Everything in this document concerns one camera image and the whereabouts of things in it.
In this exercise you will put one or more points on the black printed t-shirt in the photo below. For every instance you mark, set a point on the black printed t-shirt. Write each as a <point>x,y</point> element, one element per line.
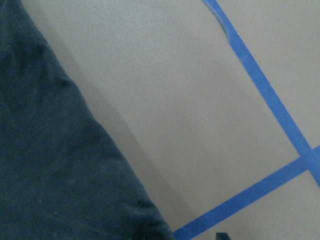
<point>61,175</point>

